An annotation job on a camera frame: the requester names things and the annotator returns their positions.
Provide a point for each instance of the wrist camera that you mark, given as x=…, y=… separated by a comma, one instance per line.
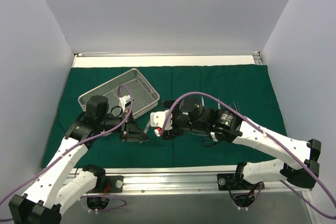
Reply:
x=124, y=102
x=157, y=119

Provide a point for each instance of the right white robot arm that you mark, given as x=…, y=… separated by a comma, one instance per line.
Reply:
x=224, y=125

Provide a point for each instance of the aluminium rail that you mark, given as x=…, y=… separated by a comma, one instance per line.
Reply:
x=171, y=181
x=279, y=146

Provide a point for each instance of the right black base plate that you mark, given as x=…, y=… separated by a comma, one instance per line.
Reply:
x=228, y=181

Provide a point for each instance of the front aluminium rail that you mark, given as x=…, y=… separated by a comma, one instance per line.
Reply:
x=171, y=181

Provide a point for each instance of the wire mesh instrument tray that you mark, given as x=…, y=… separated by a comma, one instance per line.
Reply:
x=144, y=95

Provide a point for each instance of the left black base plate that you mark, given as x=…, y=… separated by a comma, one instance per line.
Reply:
x=112, y=184

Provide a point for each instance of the right aluminium rail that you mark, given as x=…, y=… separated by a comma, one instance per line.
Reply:
x=279, y=146

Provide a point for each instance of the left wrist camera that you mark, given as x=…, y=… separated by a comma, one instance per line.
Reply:
x=124, y=102

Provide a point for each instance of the steel tweezers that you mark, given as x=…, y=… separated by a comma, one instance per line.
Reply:
x=236, y=106

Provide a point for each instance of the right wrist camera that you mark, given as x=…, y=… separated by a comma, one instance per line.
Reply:
x=157, y=119

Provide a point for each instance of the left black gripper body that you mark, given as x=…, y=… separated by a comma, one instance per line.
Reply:
x=126, y=127

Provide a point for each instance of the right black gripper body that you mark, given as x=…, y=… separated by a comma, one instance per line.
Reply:
x=172, y=125

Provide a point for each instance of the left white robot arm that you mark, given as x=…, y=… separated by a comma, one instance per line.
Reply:
x=48, y=198

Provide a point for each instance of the green surgical drape cloth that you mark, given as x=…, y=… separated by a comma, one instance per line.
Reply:
x=248, y=85

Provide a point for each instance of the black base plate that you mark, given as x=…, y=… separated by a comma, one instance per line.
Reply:
x=228, y=181
x=112, y=184

